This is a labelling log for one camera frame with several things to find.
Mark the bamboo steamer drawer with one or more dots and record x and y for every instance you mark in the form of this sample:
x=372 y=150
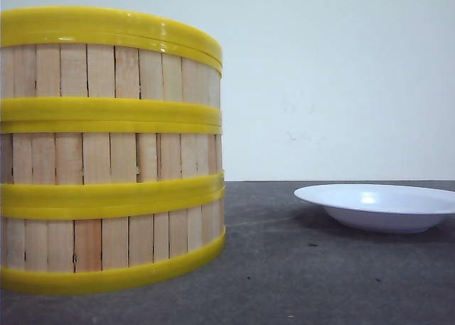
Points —
x=126 y=84
x=72 y=176
x=102 y=255

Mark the woven bamboo steamer lid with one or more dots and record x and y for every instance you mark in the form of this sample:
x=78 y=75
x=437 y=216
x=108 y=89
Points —
x=114 y=27

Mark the white plate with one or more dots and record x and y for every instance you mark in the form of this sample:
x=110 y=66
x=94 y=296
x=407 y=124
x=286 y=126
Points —
x=380 y=207

